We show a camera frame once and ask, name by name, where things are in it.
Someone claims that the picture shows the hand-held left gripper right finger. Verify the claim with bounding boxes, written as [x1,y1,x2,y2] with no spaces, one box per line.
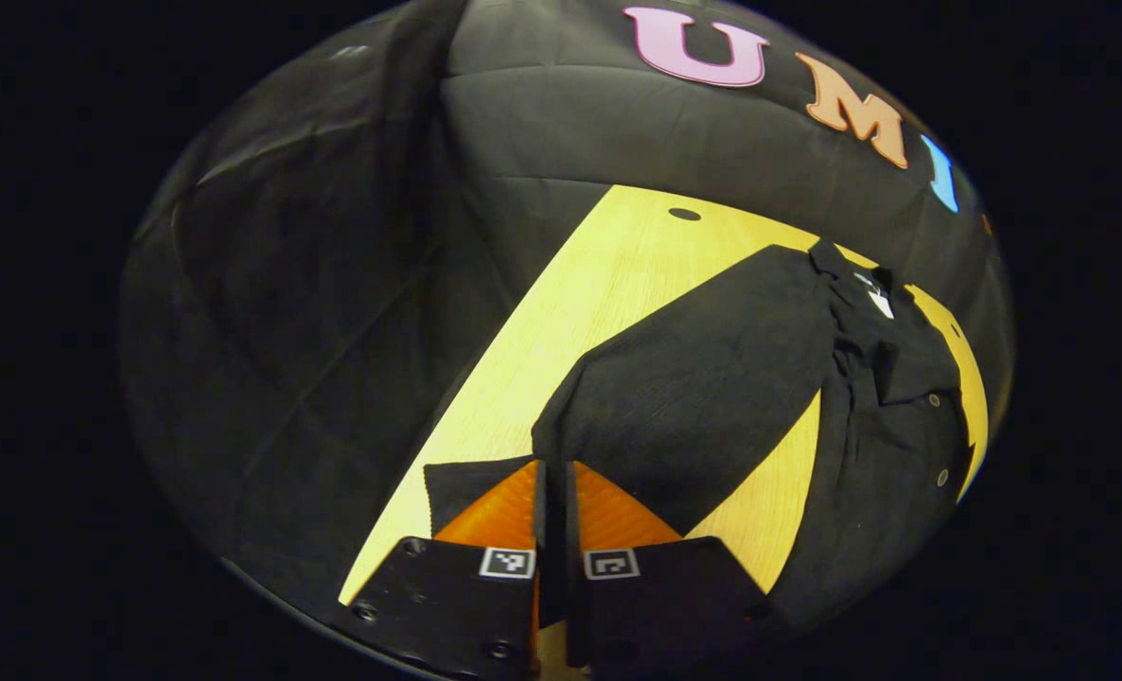
[565,461,780,671]

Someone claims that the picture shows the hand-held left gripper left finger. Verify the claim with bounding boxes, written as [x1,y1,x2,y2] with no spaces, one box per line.
[351,458,549,680]

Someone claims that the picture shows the black button shirt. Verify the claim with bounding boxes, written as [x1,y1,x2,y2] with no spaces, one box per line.
[424,238,976,625]

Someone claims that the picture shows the black backdrop cloth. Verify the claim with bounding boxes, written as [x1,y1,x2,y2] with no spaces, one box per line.
[116,0,1014,606]

